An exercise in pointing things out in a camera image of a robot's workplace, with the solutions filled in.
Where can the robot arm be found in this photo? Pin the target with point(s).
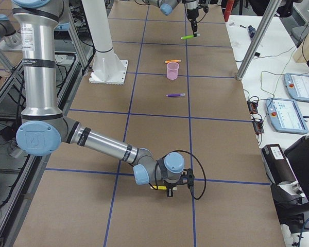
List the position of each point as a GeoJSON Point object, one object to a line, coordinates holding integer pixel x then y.
{"type": "Point", "coordinates": [191, 7]}
{"type": "Point", "coordinates": [44, 127]}

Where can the aluminium frame post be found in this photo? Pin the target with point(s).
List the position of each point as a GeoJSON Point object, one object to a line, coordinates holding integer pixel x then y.
{"type": "Point", "coordinates": [261, 30]}

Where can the orange marker pen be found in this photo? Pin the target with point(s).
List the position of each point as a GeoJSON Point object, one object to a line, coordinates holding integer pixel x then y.
{"type": "Point", "coordinates": [169, 61]}

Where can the purple marker pen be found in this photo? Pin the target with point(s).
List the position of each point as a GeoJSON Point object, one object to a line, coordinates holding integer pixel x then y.
{"type": "Point", "coordinates": [176, 95]}

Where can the yellow marker pen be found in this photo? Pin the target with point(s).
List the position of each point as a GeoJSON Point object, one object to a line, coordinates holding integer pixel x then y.
{"type": "Point", "coordinates": [161, 188]}

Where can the green marker pen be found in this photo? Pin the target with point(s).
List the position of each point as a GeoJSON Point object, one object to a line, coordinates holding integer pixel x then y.
{"type": "Point", "coordinates": [190, 36]}

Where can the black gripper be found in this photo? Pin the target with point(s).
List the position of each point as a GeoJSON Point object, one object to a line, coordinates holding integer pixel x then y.
{"type": "Point", "coordinates": [170, 184]}
{"type": "Point", "coordinates": [192, 14]}

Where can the black label printer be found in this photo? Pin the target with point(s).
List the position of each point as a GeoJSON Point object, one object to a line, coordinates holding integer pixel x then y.
{"type": "Point", "coordinates": [278, 169]}

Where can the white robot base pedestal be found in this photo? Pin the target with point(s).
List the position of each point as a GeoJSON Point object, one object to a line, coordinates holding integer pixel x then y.
{"type": "Point", "coordinates": [107, 68]}

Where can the teach pendant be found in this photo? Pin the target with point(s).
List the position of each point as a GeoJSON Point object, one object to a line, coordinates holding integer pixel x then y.
{"type": "Point", "coordinates": [297, 86]}
{"type": "Point", "coordinates": [285, 116]}

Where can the pink mesh pen holder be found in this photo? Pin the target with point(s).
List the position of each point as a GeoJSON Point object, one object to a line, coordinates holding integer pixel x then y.
{"type": "Point", "coordinates": [172, 70]}

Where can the teach pendant far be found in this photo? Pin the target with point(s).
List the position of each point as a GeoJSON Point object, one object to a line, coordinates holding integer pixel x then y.
{"type": "Point", "coordinates": [297, 86]}

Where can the teach pendant near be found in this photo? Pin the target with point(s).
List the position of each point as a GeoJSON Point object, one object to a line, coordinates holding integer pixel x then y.
{"type": "Point", "coordinates": [285, 116]}

